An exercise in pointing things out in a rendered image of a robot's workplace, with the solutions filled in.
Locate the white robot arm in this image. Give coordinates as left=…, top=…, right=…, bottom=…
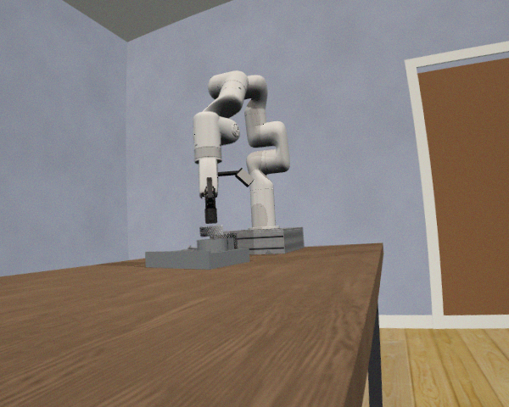
left=193, top=71, right=290, bottom=230

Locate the grey gear with yellow arrow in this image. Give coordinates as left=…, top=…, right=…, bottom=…
left=199, top=225, right=224, bottom=237

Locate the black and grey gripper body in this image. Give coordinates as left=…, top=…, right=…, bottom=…
left=194, top=157, right=222, bottom=198

